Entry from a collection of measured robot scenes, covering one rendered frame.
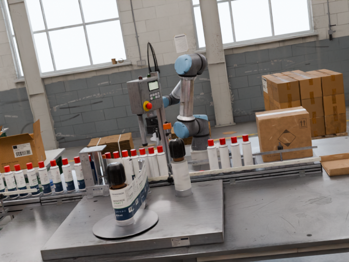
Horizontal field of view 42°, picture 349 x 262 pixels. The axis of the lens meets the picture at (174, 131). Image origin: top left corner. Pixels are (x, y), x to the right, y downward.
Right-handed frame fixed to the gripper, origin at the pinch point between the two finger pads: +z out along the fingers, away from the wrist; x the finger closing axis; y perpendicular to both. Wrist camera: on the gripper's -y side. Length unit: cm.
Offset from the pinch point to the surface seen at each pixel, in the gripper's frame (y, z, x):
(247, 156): -57, 0, 63
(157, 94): -10, -40, 50
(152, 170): -2, 1, 61
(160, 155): -8, -7, 61
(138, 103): 0, -38, 58
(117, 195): 6, -8, 123
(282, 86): -127, 11, -265
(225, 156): -44, -2, 63
